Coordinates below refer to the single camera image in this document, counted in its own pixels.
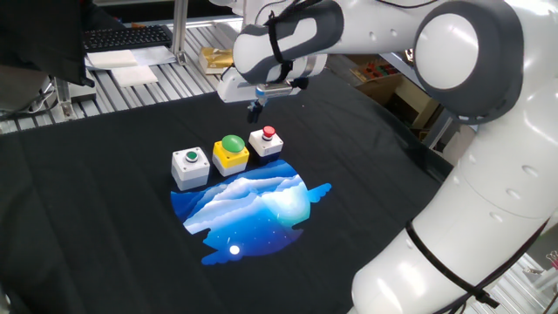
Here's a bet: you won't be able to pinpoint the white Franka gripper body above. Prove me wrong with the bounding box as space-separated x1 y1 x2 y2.
216 67 303 105

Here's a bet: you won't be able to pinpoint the white box small green button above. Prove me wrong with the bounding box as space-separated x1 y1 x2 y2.
170 146 212 192

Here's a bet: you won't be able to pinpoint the gold packet box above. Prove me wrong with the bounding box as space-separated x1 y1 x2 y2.
198 46 235 76

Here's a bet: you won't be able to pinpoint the aluminium frame profile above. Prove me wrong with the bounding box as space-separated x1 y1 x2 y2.
420 108 454 150

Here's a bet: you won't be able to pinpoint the black computer keyboard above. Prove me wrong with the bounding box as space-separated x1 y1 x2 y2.
81 24 174 54

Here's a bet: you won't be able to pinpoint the black cloth with blue print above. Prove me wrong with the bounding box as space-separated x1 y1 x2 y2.
0 69 454 314

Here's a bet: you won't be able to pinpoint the silver wrist camera blue ends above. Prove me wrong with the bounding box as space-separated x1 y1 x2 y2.
255 81 303 99

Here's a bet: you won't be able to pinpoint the black wrist velcro strap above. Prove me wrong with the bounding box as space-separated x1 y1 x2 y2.
264 9 294 84

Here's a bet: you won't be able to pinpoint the aluminium frame post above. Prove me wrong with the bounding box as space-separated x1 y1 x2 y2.
52 76 74 122
171 0 190 66

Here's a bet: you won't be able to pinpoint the black hanging cloth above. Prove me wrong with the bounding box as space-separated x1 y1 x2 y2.
0 0 95 88

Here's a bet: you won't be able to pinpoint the yellow box green mushroom button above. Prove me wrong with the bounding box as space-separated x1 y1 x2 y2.
212 133 251 178

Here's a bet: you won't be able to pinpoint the black arm cable strap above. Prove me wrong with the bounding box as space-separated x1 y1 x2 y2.
404 219 502 310

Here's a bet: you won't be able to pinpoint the white paper sheet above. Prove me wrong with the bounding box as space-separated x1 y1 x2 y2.
85 45 178 71

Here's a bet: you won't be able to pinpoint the white box red button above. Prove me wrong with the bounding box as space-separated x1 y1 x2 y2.
248 125 285 167

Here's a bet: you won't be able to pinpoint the wooden tray coloured blocks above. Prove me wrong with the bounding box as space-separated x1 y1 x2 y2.
350 60 405 84

